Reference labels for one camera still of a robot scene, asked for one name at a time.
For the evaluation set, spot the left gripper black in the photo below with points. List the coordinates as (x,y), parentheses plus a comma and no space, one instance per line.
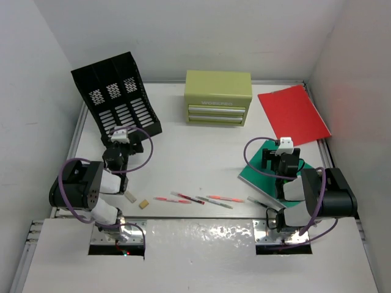
(133,149)

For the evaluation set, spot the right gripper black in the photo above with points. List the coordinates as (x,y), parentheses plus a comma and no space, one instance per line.
(268,155)

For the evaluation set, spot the white eraser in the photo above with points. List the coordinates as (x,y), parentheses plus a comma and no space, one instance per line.
(128,195)

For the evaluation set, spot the black clear pen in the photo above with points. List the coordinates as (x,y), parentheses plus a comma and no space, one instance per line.
(253,200)

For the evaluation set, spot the tan eraser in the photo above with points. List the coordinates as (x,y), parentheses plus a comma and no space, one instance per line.
(143,204)

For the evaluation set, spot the orange red pen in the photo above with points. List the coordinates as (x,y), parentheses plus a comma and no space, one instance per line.
(236,200)

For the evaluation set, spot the dark red clear pen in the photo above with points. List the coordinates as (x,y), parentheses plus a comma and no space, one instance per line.
(188,198)

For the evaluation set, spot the grey green pen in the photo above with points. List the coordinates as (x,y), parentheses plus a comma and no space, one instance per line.
(214,202)

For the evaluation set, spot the green metal drawer toolbox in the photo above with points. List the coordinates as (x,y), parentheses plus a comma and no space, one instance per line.
(217,97)

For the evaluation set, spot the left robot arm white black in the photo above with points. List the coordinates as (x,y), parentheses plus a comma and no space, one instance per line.
(82,182)

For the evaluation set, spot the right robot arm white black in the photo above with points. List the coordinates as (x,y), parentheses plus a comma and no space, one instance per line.
(319,193)

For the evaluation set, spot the green notebook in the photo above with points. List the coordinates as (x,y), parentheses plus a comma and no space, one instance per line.
(264,184)

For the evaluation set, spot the red folder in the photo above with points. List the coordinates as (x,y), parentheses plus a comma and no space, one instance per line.
(291,113)

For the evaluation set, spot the black three-slot file organizer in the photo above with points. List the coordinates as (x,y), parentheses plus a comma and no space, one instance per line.
(115,95)

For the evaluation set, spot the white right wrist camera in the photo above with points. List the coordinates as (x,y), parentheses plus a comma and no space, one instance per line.
(285,146)

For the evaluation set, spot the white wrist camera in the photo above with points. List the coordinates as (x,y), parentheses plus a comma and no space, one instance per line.
(285,146)
(120,135)

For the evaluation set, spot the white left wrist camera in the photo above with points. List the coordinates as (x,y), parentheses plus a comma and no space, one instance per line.
(120,135)

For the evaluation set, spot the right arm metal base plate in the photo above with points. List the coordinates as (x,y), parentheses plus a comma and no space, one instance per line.
(266,236)

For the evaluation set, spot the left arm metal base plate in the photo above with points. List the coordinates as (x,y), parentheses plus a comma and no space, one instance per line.
(125,235)

